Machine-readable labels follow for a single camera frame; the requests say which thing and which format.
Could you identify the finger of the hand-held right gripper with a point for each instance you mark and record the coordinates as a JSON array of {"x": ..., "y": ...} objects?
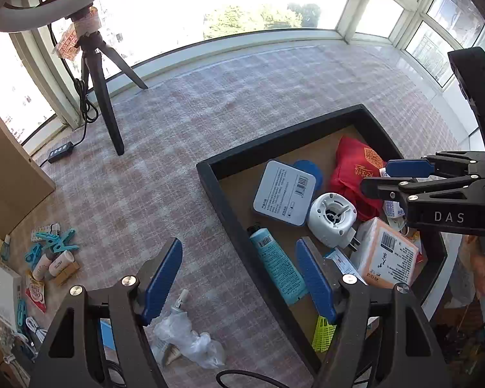
[
  {"x": 408, "y": 167},
  {"x": 384, "y": 190}
]

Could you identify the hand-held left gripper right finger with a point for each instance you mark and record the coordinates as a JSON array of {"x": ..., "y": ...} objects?
[{"x": 313, "y": 279}]

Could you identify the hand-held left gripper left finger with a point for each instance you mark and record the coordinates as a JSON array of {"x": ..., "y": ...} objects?
[{"x": 161, "y": 283}]

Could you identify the white blue packet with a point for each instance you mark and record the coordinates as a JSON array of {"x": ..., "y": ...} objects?
[{"x": 343, "y": 264}]

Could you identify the blue fruit print tube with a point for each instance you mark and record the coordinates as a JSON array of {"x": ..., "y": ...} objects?
[{"x": 279, "y": 266}]

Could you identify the red cloth bag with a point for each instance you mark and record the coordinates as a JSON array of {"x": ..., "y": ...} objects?
[{"x": 351, "y": 169}]

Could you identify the yellow green mesh item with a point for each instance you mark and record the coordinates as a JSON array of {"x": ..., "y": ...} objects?
[{"x": 322, "y": 333}]

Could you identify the white round plug device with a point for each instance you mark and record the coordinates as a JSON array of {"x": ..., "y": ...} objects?
[{"x": 331, "y": 216}]

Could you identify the orange white box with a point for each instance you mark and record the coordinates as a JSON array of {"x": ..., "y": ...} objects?
[{"x": 388, "y": 250}]

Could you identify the clear plastic bag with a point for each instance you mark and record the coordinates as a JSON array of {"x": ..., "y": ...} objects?
[{"x": 186, "y": 339}]

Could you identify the blue round lid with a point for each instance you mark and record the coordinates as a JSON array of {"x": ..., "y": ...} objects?
[{"x": 313, "y": 169}]

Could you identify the black storage tray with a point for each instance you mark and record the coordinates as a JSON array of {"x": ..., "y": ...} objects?
[{"x": 242, "y": 226}]

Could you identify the wooden clothespin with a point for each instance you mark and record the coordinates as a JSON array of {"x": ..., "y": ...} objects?
[{"x": 68, "y": 273}]

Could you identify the person's right hand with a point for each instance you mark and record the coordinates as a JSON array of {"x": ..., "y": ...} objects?
[{"x": 477, "y": 262}]

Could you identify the small white packet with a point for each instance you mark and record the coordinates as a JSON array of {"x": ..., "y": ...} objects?
[{"x": 393, "y": 209}]

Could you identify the blue plastic card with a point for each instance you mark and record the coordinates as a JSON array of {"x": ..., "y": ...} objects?
[{"x": 107, "y": 335}]

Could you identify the pink bottle grey cap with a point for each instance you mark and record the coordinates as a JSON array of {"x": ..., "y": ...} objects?
[
  {"x": 60, "y": 260},
  {"x": 40, "y": 268}
]

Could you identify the teal clothespin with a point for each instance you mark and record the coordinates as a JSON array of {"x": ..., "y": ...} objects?
[
  {"x": 50, "y": 237},
  {"x": 64, "y": 244}
]

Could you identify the pink sachet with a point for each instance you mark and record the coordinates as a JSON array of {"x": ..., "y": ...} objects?
[{"x": 36, "y": 293}]

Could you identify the white patterned lighter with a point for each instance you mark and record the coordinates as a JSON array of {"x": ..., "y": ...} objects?
[{"x": 44, "y": 231}]

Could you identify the small blue bottle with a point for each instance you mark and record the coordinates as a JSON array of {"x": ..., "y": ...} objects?
[{"x": 5, "y": 246}]

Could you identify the white printed booklet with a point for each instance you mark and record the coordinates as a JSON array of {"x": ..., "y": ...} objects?
[{"x": 0, "y": 291}]

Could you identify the grey ball molecule model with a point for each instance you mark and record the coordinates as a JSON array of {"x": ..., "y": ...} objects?
[{"x": 6, "y": 339}]

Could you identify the black tripod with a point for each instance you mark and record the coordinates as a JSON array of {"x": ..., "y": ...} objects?
[{"x": 107, "y": 105}]

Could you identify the wooden board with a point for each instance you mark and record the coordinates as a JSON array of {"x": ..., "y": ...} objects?
[{"x": 12, "y": 169}]

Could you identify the red white paper tag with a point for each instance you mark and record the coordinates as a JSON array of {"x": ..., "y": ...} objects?
[{"x": 70, "y": 40}]

